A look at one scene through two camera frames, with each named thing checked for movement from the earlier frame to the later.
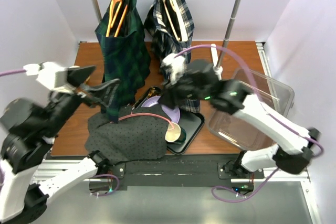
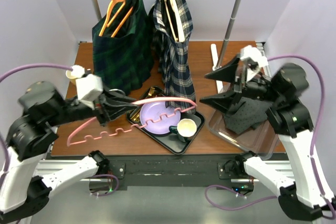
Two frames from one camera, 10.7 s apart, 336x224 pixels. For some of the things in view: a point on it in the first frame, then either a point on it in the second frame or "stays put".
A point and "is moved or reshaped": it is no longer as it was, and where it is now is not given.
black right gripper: (169, 93) to (222, 100)
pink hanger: (132, 114) to (194, 104)
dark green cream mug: (175, 134) to (186, 128)
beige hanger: (180, 29) stays put
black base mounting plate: (181, 171) stays put
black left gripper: (103, 94) to (111, 105)
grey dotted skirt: (139, 134) is moved or reshaped
